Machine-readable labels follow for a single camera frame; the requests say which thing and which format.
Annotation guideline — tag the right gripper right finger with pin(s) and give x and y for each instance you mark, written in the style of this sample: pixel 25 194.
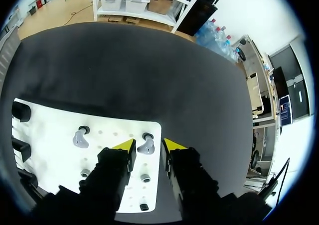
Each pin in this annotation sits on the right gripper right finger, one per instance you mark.
pixel 187 175

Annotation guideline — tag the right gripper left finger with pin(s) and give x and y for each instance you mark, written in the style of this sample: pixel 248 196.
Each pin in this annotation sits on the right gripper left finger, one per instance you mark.
pixel 112 167

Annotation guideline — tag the white plate with black stands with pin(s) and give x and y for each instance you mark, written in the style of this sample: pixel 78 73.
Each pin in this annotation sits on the white plate with black stands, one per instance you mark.
pixel 62 135

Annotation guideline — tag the black earbud case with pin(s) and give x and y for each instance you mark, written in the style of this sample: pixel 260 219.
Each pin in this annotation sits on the black earbud case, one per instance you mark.
pixel 21 148
pixel 21 110

